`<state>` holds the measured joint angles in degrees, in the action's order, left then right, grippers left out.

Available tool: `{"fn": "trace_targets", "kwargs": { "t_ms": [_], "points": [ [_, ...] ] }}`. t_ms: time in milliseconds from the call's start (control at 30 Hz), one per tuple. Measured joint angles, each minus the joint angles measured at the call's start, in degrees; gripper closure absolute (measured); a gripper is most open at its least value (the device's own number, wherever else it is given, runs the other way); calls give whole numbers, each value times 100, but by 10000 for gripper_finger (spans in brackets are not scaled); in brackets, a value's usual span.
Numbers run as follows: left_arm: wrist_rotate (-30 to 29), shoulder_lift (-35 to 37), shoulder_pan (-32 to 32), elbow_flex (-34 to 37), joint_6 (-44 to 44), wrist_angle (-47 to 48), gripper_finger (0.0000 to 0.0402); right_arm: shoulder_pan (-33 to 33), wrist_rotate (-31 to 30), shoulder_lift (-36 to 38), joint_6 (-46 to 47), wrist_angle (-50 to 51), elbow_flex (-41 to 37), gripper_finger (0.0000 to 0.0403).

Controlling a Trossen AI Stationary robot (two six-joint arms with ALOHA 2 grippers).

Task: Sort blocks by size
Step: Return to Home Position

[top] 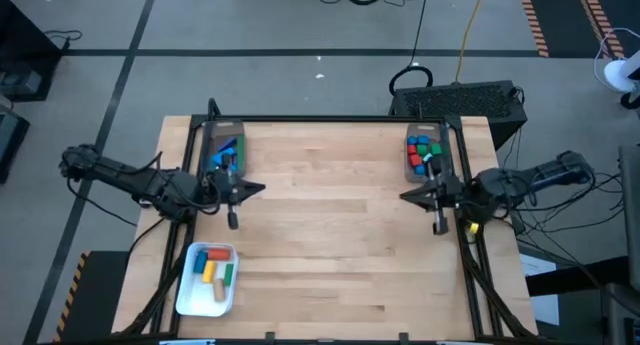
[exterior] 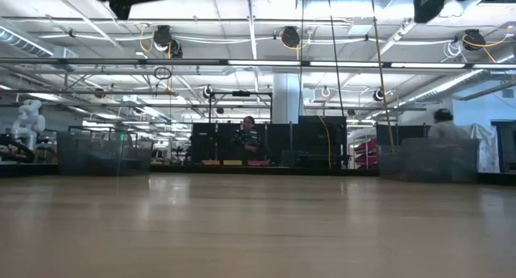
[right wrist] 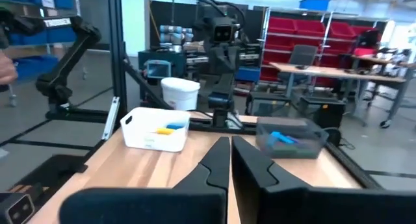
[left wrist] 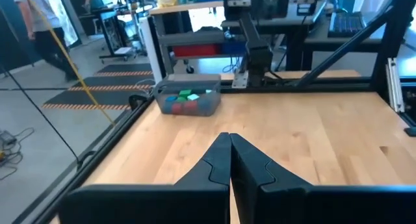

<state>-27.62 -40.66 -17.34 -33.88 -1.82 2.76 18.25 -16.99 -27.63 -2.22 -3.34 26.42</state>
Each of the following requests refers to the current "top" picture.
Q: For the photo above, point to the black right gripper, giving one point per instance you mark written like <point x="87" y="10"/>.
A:
<point x="450" y="195"/>

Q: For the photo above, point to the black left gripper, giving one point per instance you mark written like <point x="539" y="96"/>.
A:
<point x="215" y="190"/>

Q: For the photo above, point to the blue small block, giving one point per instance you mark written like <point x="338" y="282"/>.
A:
<point x="420" y="170"/>
<point x="412" y="140"/>
<point x="424" y="139"/>

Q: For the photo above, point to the red small block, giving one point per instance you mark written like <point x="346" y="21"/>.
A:
<point x="415" y="160"/>
<point x="411" y="149"/>

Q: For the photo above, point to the green long block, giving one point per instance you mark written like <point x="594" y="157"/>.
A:
<point x="241" y="150"/>

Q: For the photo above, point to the cyan small block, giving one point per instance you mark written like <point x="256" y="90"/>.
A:
<point x="426" y="158"/>

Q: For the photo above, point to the blue long block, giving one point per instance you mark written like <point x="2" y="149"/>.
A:
<point x="217" y="159"/>

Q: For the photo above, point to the green small block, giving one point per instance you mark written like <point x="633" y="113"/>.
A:
<point x="423" y="149"/>
<point x="436" y="149"/>

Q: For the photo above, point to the indigo long block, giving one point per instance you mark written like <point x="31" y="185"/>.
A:
<point x="227" y="144"/>

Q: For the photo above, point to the red-orange cylinder block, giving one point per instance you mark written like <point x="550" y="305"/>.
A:
<point x="219" y="254"/>

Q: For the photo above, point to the blue cylinder block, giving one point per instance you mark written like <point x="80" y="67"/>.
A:
<point x="201" y="262"/>

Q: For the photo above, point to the green cylinder block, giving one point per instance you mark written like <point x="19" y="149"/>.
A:
<point x="228" y="274"/>

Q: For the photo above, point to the yellow cylinder block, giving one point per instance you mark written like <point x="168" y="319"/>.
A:
<point x="209" y="272"/>

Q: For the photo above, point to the natural wood cylinder block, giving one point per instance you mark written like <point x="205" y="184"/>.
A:
<point x="219" y="290"/>

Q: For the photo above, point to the white plastic tray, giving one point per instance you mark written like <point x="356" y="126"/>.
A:
<point x="192" y="297"/>

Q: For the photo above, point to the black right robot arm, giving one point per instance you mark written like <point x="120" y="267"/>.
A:
<point x="505" y="182"/>

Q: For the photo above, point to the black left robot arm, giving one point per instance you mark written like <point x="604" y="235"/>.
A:
<point x="130" y="177"/>

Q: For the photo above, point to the grey translucent bin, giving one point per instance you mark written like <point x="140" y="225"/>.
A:
<point x="220" y="129"/>
<point x="445" y="135"/>

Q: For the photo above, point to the black perforated computer case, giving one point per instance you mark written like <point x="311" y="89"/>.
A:
<point x="460" y="100"/>

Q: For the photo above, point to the white paper sheet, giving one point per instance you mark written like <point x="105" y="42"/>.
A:
<point x="542" y="305"/>

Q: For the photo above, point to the black floor beam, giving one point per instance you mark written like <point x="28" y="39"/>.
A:
<point x="575" y="281"/>

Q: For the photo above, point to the black mat yellow striped edge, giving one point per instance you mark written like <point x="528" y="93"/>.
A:
<point x="97" y="295"/>

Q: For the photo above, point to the grey cabinet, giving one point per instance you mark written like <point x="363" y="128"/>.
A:
<point x="631" y="210"/>

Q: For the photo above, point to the dark mat orange striped edges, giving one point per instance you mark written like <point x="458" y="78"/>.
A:
<point x="560" y="15"/>

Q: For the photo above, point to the white round device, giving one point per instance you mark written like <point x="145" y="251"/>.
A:
<point x="617" y="75"/>

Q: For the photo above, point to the black equipment box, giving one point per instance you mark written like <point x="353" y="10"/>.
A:
<point x="10" y="135"/>

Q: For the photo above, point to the black cabinet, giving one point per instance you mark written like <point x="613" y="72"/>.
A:
<point x="22" y="40"/>

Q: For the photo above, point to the black aluminium table frame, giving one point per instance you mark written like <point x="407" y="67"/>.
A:
<point x="325" y="118"/>

